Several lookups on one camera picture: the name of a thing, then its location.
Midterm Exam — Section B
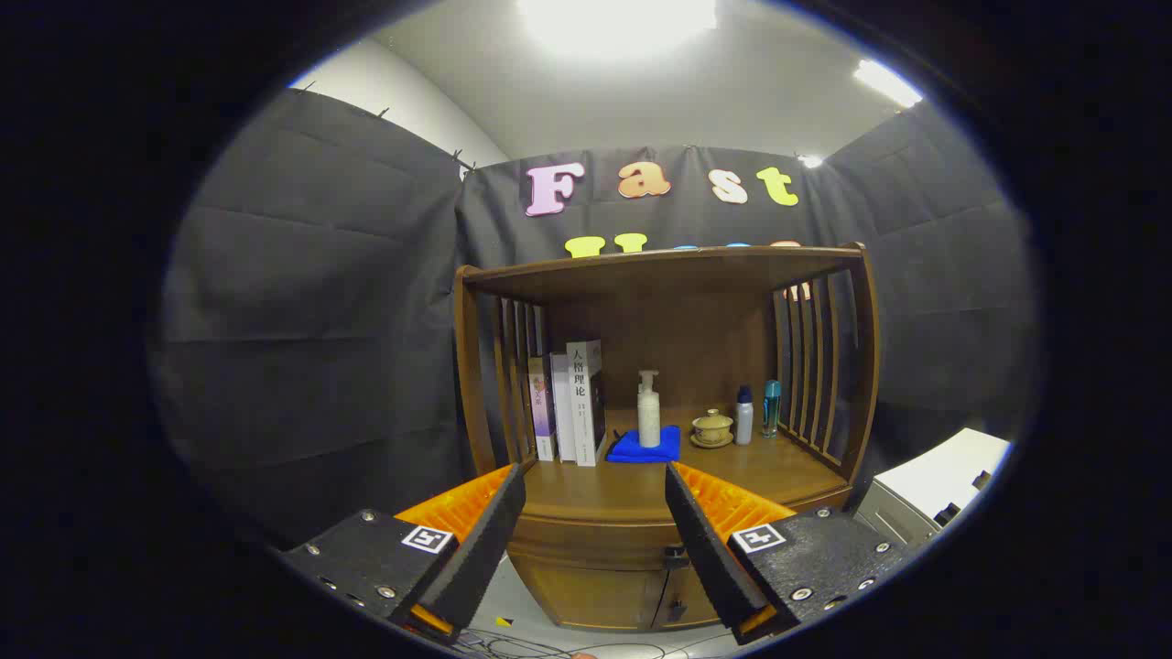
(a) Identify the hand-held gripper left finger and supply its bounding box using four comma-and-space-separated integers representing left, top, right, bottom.
279, 462, 528, 642

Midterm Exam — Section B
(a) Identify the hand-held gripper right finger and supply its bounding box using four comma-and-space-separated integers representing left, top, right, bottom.
664, 460, 907, 646

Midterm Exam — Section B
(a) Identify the brown wooden drawer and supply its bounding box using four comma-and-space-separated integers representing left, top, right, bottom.
506, 499, 854, 573

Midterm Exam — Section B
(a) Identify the wooden cabinet door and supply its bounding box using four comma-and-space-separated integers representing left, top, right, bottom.
522, 554, 669, 632
652, 560, 724, 631

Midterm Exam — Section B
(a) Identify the wooden countertop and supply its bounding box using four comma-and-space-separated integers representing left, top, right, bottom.
515, 407, 852, 524

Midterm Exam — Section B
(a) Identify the brown wooden cabinet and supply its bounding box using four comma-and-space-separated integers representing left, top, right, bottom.
453, 243, 882, 632

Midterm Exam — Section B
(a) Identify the beige lidded teacup with saucer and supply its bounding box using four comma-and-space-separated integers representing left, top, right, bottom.
690, 408, 735, 449

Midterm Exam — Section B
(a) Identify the blue folded cloth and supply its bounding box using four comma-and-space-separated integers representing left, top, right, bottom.
606, 425, 682, 464

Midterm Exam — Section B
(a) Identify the purple book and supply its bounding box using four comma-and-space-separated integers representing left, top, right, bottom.
528, 355, 557, 461

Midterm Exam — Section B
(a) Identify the white pump bottle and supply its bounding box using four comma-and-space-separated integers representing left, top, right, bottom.
637, 370, 662, 448

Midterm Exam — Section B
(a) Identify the thin white book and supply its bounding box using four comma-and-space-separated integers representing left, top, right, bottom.
549, 352, 578, 463

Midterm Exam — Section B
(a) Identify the white book with portrait cover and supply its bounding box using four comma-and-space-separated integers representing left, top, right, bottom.
566, 340, 607, 468

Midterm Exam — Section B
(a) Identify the white appliance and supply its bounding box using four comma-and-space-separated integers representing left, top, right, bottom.
853, 427, 1013, 550

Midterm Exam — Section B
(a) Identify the small ceiling light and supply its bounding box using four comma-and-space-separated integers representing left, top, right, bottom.
853, 59, 924, 109

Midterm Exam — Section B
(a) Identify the large ceiling light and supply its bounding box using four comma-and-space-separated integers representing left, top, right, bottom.
517, 0, 720, 56

